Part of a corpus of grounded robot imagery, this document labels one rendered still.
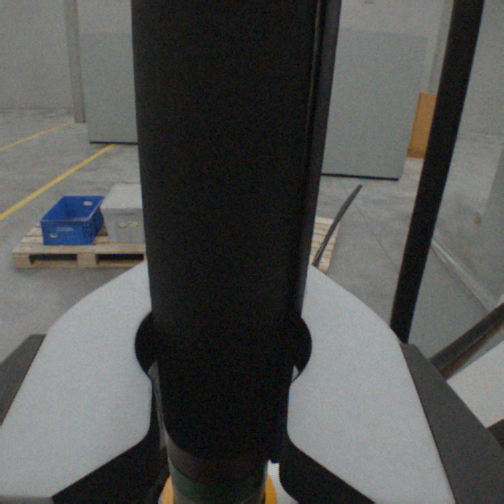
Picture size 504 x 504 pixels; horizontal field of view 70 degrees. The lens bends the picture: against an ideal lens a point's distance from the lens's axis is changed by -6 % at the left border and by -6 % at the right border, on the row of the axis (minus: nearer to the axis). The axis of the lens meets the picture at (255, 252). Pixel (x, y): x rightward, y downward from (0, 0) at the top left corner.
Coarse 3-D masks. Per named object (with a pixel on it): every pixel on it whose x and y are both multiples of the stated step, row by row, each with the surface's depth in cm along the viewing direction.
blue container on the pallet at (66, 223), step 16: (64, 208) 340; (80, 208) 344; (96, 208) 314; (48, 224) 289; (64, 224) 290; (80, 224) 292; (96, 224) 317; (48, 240) 294; (64, 240) 296; (80, 240) 298
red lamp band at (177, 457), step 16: (272, 432) 11; (176, 448) 10; (256, 448) 10; (176, 464) 11; (192, 464) 10; (208, 464) 10; (224, 464) 10; (240, 464) 10; (256, 464) 11; (208, 480) 10; (224, 480) 10
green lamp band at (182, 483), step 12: (168, 456) 11; (264, 468) 11; (180, 480) 11; (192, 480) 10; (252, 480) 11; (192, 492) 11; (204, 492) 11; (216, 492) 10; (228, 492) 11; (240, 492) 11; (252, 492) 11
